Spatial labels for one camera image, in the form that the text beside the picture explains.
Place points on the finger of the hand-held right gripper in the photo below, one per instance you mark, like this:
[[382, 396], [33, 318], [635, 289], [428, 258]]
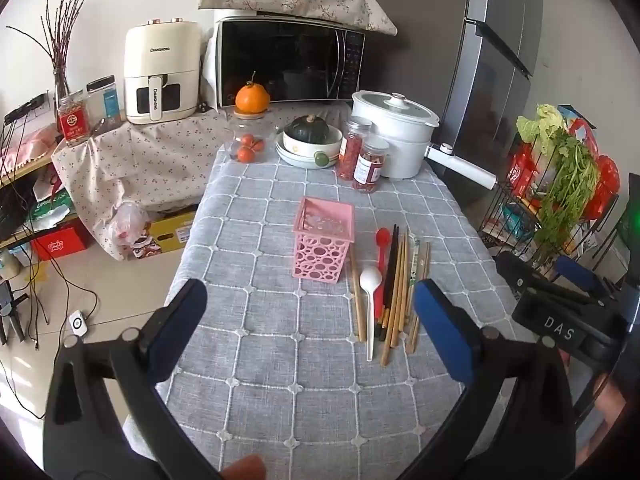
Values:
[[580, 274], [545, 317]]

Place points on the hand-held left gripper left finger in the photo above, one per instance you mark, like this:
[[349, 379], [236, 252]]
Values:
[[175, 330]]

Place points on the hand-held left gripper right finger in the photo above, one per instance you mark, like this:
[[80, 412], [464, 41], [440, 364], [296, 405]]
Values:
[[445, 330]]

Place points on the white plastic spoon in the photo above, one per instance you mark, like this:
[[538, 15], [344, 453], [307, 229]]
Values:
[[370, 280]]

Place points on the red plastic spoon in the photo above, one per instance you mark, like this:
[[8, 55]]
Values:
[[383, 236]]

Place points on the pink perforated utensil basket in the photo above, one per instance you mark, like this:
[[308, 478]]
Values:
[[322, 240]]

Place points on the person's right hand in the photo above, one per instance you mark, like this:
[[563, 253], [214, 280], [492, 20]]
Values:
[[609, 405]]

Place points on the person's left hand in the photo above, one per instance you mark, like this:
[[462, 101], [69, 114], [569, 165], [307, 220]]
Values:
[[247, 467]]

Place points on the green coriander bunch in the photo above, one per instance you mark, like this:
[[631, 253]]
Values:
[[567, 185]]

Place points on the small white floor device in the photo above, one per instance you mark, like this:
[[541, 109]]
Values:
[[78, 323]]

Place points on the yellow cardboard box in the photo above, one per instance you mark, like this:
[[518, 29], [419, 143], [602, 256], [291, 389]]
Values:
[[172, 232]]

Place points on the grey checked tablecloth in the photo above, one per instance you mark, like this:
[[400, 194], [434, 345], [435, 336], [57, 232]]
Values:
[[275, 360]]

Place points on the clear plastic bag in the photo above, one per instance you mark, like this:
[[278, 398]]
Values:
[[127, 222]]

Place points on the red snack packet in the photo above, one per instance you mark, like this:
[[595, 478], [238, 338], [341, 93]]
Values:
[[522, 170]]

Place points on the red box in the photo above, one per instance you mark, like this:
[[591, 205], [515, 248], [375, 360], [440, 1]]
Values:
[[60, 245]]

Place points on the napa cabbage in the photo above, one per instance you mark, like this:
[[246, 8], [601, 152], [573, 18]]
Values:
[[537, 122]]

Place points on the floral cabinet cloth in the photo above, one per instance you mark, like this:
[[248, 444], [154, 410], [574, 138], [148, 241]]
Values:
[[150, 160]]

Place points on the green and white carton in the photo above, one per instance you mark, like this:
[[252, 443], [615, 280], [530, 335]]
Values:
[[50, 207]]

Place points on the labelled jar of red dates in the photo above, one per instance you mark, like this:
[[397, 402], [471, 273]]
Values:
[[370, 167]]

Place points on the white electric cooking pot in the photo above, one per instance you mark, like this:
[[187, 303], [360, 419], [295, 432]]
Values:
[[400, 152]]

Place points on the small tangerine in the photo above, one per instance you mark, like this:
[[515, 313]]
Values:
[[258, 145], [246, 139], [245, 154]]

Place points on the clear jar of goji berries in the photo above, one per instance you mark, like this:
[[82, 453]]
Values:
[[352, 152]]

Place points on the glass jar with wooden lid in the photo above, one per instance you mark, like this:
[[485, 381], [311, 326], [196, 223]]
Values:
[[235, 130]]

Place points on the stacked bowls with green squash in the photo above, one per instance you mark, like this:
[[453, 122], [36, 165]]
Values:
[[305, 159]]

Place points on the white bowl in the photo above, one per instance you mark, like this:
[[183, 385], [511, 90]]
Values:
[[334, 137]]

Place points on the white pot lid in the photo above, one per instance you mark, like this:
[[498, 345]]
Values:
[[395, 107]]

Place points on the red label jar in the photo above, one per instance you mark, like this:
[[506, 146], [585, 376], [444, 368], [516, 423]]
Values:
[[73, 122]]

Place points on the pink cloth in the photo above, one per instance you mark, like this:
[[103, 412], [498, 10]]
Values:
[[30, 147]]

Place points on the blue label jar black lid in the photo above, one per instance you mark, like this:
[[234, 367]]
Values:
[[106, 102]]

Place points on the dark green pumpkin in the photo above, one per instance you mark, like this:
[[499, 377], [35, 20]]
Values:
[[306, 129]]

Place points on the large orange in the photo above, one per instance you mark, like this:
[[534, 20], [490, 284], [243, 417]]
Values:
[[252, 98]]

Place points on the grey refrigerator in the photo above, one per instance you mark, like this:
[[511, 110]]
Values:
[[450, 60]]

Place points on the cream air fryer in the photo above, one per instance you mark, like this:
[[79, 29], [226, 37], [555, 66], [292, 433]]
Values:
[[160, 70]]

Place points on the glass vase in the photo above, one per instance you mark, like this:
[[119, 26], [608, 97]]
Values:
[[62, 85]]

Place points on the black microwave oven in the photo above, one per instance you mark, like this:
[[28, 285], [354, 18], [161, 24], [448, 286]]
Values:
[[290, 65]]

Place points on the bundle of dry twigs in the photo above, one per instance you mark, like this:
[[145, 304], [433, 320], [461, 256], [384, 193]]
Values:
[[62, 25]]

